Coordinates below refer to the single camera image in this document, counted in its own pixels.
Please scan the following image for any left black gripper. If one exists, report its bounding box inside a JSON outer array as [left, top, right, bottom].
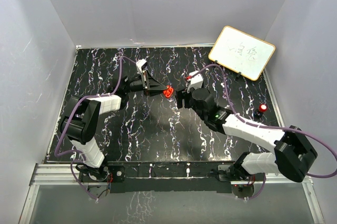
[[124, 70, 168, 97]]

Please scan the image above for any red earbud charging case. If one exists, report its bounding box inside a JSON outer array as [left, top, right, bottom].
[[163, 86, 174, 99]]

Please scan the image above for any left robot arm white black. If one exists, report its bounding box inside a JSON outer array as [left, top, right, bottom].
[[58, 70, 174, 181]]

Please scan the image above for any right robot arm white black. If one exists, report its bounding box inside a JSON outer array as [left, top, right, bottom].
[[175, 88, 318, 182]]

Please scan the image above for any red emergency stop button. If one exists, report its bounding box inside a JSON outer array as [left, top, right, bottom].
[[256, 104, 267, 118]]

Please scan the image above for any black front base bar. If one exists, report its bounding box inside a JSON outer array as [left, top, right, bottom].
[[105, 161, 234, 194]]

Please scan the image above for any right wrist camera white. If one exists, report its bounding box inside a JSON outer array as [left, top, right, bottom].
[[186, 71, 203, 93]]

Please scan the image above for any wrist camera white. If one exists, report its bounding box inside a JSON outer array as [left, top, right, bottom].
[[186, 71, 203, 93], [136, 59, 147, 74]]

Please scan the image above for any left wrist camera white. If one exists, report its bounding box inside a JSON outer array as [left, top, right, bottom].
[[136, 59, 147, 74]]

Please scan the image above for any whiteboard with wooden frame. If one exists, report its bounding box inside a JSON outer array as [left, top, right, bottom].
[[209, 26, 275, 81]]

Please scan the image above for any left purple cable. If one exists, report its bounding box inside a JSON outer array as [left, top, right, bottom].
[[54, 57, 140, 201]]

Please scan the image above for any purple cable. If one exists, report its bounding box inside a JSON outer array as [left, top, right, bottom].
[[188, 64, 337, 200], [54, 57, 140, 201]]

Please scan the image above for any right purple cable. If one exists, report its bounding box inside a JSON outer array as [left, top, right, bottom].
[[188, 64, 337, 200]]

